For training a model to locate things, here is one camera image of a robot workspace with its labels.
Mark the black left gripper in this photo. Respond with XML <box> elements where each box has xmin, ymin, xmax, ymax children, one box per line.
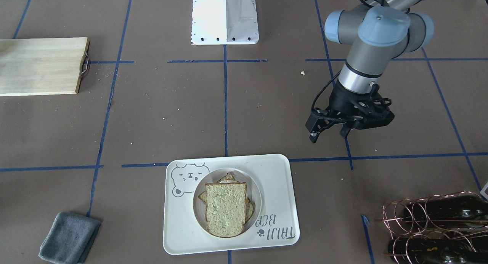
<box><xmin>305</xmin><ymin>82</ymin><xmax>395</xmax><ymax>144</ymax></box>

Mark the white round plate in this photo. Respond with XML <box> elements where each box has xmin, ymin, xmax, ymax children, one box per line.
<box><xmin>193</xmin><ymin>168</ymin><xmax>263</xmax><ymax>236</ymax></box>

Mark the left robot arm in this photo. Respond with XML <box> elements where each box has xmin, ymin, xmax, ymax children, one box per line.
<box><xmin>305</xmin><ymin>0</ymin><xmax>434</xmax><ymax>143</ymax></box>

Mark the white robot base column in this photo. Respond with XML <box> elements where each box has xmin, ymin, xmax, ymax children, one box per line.
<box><xmin>191</xmin><ymin>0</ymin><xmax>260</xmax><ymax>45</ymax></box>

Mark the cream bear tray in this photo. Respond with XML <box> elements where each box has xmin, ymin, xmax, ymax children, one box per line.
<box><xmin>162</xmin><ymin>154</ymin><xmax>300</xmax><ymax>255</ymax></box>

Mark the dark wine bottle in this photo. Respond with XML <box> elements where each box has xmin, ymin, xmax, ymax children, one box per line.
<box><xmin>387</xmin><ymin>235</ymin><xmax>488</xmax><ymax>264</ymax></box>
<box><xmin>403</xmin><ymin>194</ymin><xmax>488</xmax><ymax>229</ymax></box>

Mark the grey folded cloth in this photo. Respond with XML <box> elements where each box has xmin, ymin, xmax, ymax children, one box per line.
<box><xmin>39</xmin><ymin>212</ymin><xmax>101</xmax><ymax>264</ymax></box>

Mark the wooden cutting board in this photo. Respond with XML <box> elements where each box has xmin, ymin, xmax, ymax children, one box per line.
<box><xmin>0</xmin><ymin>38</ymin><xmax>90</xmax><ymax>97</ymax></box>

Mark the copper wire bottle rack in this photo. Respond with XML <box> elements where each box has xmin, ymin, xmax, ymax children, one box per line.
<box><xmin>380</xmin><ymin>191</ymin><xmax>488</xmax><ymax>264</ymax></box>

